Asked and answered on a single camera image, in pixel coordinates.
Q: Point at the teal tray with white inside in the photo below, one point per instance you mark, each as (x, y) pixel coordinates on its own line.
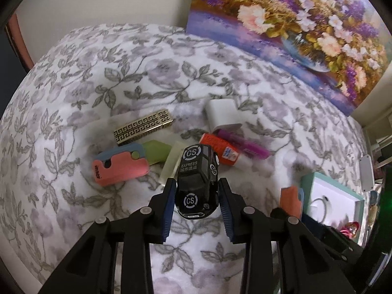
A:
(333, 194)

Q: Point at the white plastic case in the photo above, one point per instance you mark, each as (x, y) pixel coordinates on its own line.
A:
(220, 111)

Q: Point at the pink and blue box cutter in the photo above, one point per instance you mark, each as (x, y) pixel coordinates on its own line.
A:
(122, 168)

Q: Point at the green translucent plastic piece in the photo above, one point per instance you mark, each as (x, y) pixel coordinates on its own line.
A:
(157, 151)

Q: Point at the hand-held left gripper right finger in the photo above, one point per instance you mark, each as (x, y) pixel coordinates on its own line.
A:
(228, 211)

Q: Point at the pink toy watch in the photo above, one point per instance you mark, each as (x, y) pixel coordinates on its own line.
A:
(349, 229)

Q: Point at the brown wooden furniture edge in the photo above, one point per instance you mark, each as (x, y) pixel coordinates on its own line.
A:
(20, 43)

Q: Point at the small blue round tin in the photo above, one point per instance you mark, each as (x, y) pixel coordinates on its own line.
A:
(372, 197)

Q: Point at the dark blue cabinet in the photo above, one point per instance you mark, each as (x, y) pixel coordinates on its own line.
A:
(7, 55)

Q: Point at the flower painting canvas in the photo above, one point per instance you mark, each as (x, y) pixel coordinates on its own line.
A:
(291, 21)

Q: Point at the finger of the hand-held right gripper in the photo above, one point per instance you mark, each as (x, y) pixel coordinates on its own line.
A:
(317, 229)

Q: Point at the gold patterned lighter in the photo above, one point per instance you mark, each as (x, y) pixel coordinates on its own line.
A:
(142, 127)

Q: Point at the pale translucent eraser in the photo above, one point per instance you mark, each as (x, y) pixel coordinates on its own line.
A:
(171, 160)

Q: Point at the white rectangular device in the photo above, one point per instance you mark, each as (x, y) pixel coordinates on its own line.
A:
(366, 173)

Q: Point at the pink purple marker pen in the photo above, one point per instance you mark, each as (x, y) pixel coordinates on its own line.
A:
(248, 148)

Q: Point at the black toy car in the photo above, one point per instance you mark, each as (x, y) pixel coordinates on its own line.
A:
(196, 174)

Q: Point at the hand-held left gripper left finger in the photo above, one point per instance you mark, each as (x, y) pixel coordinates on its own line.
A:
(168, 208)

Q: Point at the orange red small box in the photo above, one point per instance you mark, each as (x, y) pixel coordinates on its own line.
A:
(220, 147)

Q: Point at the white shelf unit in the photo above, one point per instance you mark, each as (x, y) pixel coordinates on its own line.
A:
(378, 134)

